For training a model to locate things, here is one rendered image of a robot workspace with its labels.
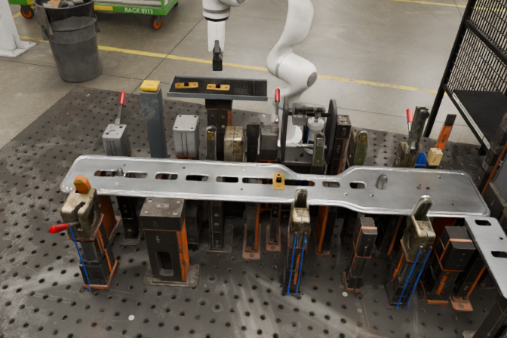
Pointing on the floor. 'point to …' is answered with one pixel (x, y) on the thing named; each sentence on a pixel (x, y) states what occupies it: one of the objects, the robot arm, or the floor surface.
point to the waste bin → (70, 33)
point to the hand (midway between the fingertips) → (217, 61)
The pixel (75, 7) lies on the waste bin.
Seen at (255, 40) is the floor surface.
